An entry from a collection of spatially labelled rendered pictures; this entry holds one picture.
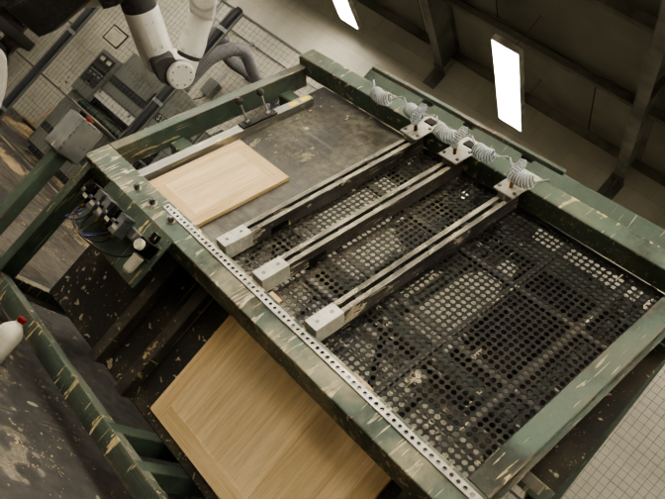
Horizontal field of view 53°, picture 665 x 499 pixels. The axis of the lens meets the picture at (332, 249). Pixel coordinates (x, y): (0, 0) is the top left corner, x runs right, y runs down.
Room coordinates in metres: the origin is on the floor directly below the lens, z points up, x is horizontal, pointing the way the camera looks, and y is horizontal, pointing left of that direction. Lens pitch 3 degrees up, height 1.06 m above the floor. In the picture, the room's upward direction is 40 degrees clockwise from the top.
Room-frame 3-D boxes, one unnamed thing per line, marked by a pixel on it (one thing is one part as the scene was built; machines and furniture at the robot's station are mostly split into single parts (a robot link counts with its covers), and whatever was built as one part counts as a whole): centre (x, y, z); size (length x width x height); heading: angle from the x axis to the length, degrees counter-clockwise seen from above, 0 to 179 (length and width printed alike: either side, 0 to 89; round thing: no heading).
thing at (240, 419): (2.41, -0.24, 0.52); 0.90 x 0.02 x 0.55; 57
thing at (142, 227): (2.66, 0.73, 0.69); 0.50 x 0.14 x 0.24; 57
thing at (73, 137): (2.84, 1.13, 0.84); 0.12 x 0.12 x 0.18; 57
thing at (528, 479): (2.71, -0.56, 1.00); 1.30 x 0.05 x 0.04; 57
